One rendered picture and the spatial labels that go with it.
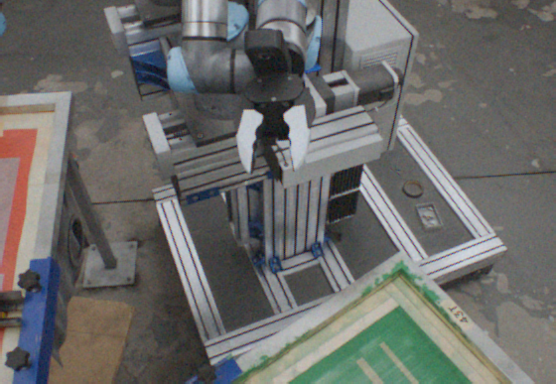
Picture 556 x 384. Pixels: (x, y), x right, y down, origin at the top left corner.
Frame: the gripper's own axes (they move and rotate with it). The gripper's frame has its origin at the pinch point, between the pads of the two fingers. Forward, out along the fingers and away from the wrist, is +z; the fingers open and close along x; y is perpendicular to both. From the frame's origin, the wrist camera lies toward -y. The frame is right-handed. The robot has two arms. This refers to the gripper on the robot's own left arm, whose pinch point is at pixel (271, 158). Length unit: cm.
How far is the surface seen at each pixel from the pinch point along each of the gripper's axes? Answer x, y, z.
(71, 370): 102, 153, -35
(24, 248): 67, 53, -25
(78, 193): 90, 103, -82
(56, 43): 169, 147, -243
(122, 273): 92, 156, -79
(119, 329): 87, 155, -53
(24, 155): 73, 48, -51
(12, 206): 72, 51, -36
